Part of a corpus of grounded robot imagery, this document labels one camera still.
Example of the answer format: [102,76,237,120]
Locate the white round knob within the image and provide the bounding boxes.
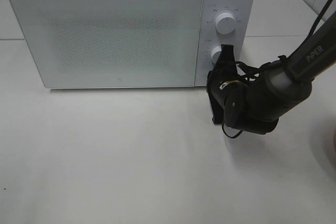
[215,10,236,35]
[211,46,222,65]

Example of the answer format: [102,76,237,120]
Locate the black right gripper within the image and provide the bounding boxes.
[206,44,247,124]

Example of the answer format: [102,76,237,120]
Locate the white microwave door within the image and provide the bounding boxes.
[10,0,202,89]

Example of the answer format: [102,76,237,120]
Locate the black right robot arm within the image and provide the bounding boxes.
[206,14,335,137]

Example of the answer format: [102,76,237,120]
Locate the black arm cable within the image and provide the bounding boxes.
[304,0,336,44]

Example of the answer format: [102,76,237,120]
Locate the upper white round knob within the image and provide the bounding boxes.
[215,10,236,35]

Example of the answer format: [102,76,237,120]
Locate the lower white round knob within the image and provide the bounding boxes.
[211,46,222,65]

